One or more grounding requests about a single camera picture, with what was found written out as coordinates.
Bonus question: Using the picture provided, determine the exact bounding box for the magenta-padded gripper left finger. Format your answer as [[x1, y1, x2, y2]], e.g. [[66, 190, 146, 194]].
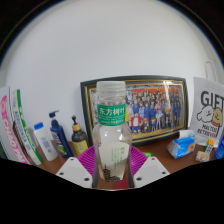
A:
[[55, 145, 99, 190]]

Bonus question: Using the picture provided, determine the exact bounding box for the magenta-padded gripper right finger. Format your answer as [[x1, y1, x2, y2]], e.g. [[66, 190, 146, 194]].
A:
[[127, 145, 171, 190]]

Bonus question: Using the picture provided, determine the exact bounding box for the clear green-labelled drink bottle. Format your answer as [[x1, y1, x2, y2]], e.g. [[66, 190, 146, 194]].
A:
[[92, 80, 134, 191]]

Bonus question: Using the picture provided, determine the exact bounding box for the dark bottle with yellow label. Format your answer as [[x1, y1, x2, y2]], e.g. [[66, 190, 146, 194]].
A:
[[70, 115, 90, 157]]

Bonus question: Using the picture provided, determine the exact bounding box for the dark blue pump bottle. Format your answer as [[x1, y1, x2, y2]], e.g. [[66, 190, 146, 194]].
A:
[[48, 110, 75, 159]]

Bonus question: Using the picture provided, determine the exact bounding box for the blue and white tissue pack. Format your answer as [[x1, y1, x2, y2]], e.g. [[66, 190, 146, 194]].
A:
[[166, 129, 197, 160]]

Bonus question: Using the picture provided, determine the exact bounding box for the white bottle with blue cap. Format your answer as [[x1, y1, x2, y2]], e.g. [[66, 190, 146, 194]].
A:
[[33, 122, 60, 163]]

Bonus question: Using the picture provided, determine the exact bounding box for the small colourful snack packet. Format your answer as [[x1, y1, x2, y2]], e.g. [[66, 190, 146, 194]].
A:
[[195, 138, 216, 164]]

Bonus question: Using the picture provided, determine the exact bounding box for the framed group picture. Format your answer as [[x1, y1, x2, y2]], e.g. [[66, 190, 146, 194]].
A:
[[79, 75, 190, 147]]

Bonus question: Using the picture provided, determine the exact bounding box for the white box with green lettering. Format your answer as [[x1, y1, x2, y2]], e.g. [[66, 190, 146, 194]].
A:
[[9, 88, 44, 166]]

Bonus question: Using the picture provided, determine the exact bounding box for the blue packet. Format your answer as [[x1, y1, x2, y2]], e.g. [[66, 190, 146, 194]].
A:
[[214, 129, 224, 160]]

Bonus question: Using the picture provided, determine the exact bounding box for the white box with pink lettering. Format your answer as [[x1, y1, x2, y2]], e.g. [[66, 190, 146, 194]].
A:
[[0, 86, 30, 165]]

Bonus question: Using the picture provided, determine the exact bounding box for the white paper sign with cartoon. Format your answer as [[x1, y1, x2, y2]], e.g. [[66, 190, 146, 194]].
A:
[[189, 76, 224, 148]]

